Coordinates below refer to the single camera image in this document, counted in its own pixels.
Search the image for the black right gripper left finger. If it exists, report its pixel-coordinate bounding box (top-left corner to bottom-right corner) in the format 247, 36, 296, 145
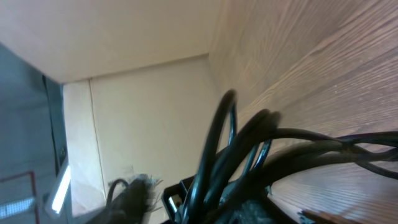
87, 174, 162, 224

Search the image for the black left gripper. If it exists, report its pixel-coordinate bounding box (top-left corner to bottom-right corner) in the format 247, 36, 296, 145
162, 176, 194, 221

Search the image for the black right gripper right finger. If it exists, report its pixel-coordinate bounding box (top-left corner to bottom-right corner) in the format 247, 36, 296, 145
215, 187, 297, 224

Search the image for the black cable bundle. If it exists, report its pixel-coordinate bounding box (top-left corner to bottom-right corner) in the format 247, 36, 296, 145
107, 89, 398, 224

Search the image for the grey window frame strip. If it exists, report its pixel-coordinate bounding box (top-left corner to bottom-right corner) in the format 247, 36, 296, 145
44, 157, 71, 219

